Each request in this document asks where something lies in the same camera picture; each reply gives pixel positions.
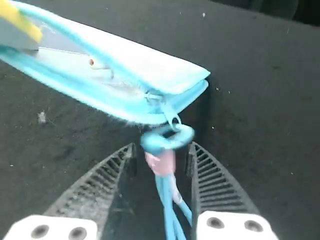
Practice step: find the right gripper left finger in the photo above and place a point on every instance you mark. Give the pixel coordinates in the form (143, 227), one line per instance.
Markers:
(82, 190)

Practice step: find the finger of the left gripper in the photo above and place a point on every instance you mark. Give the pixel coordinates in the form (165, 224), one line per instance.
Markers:
(20, 20)
(15, 37)

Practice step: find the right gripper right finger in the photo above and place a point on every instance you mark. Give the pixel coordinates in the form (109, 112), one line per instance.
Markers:
(220, 190)

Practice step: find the light blue zip pouch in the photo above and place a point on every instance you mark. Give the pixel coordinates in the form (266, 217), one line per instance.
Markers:
(140, 62)

